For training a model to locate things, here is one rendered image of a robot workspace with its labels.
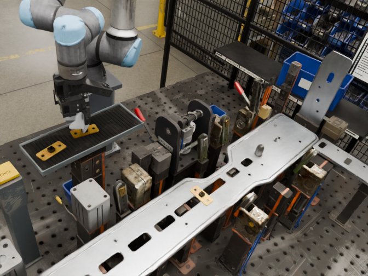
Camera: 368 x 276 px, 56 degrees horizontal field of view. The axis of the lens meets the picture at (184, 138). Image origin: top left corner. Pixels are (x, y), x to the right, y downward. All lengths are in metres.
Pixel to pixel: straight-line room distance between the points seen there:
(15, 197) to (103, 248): 0.29
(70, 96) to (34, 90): 2.36
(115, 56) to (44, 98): 1.99
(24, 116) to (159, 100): 1.37
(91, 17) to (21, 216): 0.63
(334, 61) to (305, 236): 0.75
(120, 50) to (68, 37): 0.43
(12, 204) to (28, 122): 1.95
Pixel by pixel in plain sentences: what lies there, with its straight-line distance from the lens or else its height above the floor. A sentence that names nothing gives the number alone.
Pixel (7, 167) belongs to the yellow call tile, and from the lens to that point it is 1.08.
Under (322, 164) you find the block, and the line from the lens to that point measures 1.54.
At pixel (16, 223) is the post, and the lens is 1.20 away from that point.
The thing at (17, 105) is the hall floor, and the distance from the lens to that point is 3.22.
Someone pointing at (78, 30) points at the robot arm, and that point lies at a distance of 0.92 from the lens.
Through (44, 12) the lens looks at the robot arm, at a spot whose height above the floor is 1.50.
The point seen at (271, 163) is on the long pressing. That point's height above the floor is 1.00.
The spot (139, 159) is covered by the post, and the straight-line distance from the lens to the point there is 1.16.
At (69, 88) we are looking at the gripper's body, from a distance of 1.02.
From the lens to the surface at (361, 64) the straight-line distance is 1.85.
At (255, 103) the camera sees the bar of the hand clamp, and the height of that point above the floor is 1.12.
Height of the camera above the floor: 1.93
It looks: 42 degrees down
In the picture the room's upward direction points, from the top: 11 degrees clockwise
